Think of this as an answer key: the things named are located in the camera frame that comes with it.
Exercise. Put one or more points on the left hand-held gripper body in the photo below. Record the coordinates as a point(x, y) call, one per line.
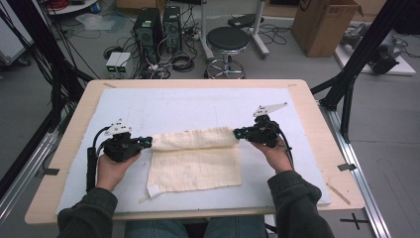
point(120, 147)

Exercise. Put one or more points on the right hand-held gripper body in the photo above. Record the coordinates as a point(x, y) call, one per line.
point(264, 132)

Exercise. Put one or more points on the cream cloth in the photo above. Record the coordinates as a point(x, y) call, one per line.
point(194, 165)

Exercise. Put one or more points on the person's left hand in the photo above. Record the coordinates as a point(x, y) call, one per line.
point(110, 172)

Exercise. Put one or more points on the person's right hand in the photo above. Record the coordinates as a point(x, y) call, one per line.
point(277, 157)

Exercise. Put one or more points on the white foam mat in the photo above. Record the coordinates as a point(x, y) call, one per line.
point(185, 105)

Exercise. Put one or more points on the black tape strip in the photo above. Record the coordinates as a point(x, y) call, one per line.
point(51, 172)
point(346, 167)

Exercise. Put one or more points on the grey power supply box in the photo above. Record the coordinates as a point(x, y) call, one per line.
point(113, 62)
point(124, 63)

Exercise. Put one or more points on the person's left leg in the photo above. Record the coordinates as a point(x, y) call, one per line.
point(155, 229)

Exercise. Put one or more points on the person's leg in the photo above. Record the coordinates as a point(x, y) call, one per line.
point(155, 229)
point(234, 228)

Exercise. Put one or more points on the black round stool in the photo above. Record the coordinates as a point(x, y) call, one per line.
point(228, 39)

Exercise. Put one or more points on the person's right leg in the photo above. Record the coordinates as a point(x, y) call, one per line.
point(234, 228)

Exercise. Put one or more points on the thin wooden strip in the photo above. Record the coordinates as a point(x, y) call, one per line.
point(338, 194)

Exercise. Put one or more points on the white metal stand leg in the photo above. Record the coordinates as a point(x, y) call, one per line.
point(259, 29)
point(205, 29)

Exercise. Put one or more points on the large black computer tower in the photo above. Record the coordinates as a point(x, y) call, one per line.
point(147, 31)

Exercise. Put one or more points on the black flat case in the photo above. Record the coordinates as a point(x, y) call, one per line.
point(242, 20)

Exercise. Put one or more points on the slim black computer tower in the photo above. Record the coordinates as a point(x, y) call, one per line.
point(172, 28)

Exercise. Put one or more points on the brown cardboard box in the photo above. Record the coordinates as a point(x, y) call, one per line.
point(322, 28)

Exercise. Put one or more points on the clear plastic sheet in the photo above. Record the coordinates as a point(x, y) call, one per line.
point(95, 21)

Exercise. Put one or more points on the black tape cross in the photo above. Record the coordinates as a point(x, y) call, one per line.
point(354, 220)

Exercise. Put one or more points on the white round table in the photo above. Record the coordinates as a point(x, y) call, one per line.
point(72, 7)

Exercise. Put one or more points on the white board with devices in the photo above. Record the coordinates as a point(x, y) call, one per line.
point(402, 67)

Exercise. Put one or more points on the white cabinet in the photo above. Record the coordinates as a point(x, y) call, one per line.
point(11, 39)

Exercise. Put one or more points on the aluminium rail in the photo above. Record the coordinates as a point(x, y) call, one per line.
point(24, 172)
point(355, 172)

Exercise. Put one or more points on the black metal frame strut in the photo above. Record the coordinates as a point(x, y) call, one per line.
point(363, 49)

